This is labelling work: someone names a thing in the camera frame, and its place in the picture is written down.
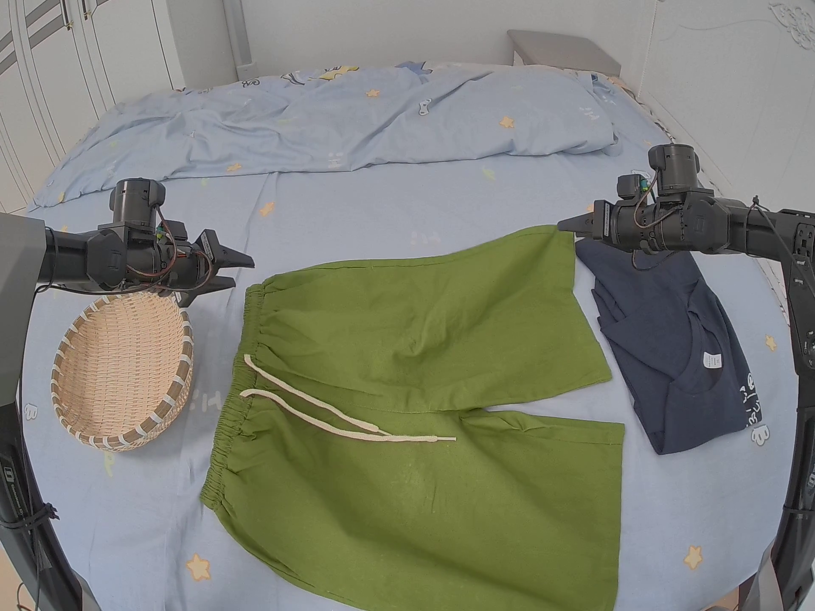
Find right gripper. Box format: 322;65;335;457
591;199;667;255

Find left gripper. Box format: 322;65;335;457
149;230;257;308

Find green shorts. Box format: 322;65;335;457
199;223;626;611

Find round woven basket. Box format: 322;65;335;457
51;290;194;454

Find dark blue T-shirt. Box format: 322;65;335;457
575;236;765;457

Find pale blue quilt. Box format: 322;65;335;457
28;61;622;206

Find grey bedside table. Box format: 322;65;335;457
507;29;622;78

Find white wardrobe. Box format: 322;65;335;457
0;0;187;215

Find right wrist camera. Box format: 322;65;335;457
615;173;647;205

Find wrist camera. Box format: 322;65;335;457
615;173;647;205
155;219;190;249

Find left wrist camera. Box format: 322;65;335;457
155;219;190;249

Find white hanging cord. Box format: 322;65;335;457
637;0;660;98

